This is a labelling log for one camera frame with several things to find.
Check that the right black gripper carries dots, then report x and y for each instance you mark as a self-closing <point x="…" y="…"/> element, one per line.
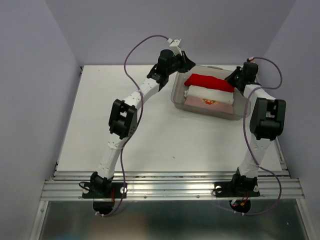
<point x="229" y="77"/>

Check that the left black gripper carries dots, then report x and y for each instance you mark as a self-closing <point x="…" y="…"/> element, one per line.
<point x="186" y="64"/>

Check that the red t-shirt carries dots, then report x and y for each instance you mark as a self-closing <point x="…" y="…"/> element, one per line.
<point x="209" y="82"/>

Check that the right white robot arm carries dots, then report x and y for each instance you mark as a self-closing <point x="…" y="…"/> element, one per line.
<point x="263" y="117"/>

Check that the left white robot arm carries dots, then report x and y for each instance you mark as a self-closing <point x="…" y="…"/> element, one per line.
<point x="123" y="120"/>

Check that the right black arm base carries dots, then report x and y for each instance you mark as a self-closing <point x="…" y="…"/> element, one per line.
<point x="239" y="186"/>

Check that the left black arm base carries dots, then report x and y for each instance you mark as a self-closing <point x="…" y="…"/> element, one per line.
<point x="102" y="188"/>

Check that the rolled white t-shirt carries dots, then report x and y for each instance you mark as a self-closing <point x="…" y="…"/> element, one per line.
<point x="210" y="94"/>

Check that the rolled pink t-shirt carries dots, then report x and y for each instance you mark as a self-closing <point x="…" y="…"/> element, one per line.
<point x="208" y="104"/>

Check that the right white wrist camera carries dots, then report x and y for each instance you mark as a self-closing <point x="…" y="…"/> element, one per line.
<point x="251" y="59"/>

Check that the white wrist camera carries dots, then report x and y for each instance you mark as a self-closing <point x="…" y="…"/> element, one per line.
<point x="175" y="46"/>
<point x="251" y="59"/>

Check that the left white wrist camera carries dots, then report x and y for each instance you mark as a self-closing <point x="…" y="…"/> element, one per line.
<point x="175" y="46"/>

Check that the aluminium mounting rail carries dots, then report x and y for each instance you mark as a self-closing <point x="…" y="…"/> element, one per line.
<point x="162" y="186"/>

